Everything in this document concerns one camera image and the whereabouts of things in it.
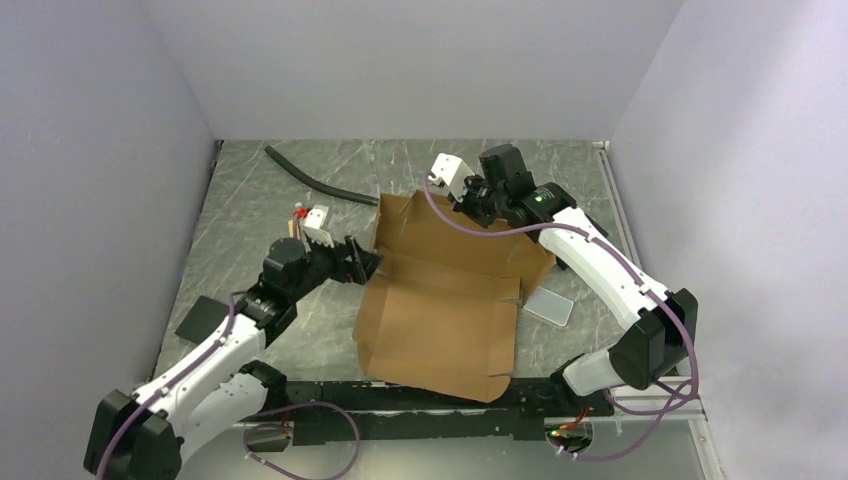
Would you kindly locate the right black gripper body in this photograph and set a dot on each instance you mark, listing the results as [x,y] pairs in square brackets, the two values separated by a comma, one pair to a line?
[481,203]

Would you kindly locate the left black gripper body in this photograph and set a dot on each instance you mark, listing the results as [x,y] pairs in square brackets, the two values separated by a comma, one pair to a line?
[322,263]

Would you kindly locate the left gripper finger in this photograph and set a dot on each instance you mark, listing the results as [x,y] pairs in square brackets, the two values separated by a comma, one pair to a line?
[360,271]
[360,255]

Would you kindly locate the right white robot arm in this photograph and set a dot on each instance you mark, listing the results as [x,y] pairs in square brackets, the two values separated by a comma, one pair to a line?
[658,324]

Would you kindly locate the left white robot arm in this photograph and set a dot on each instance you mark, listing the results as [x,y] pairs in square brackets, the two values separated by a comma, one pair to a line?
[151,432]

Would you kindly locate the clear plastic lid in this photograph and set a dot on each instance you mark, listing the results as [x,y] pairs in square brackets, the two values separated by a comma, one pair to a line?
[549,307]

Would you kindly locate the left black foam pad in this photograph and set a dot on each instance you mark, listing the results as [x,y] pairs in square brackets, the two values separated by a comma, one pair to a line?
[202,319]

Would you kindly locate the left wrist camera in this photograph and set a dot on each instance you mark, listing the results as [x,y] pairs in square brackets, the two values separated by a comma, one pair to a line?
[309,225]

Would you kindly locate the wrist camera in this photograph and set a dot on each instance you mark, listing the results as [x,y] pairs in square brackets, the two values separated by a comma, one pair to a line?
[450,171]
[309,225]

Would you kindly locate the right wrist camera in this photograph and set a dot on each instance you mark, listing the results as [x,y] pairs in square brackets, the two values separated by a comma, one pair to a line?
[450,171]

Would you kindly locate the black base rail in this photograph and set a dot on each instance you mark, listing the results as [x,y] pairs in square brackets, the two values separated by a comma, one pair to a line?
[393,412]

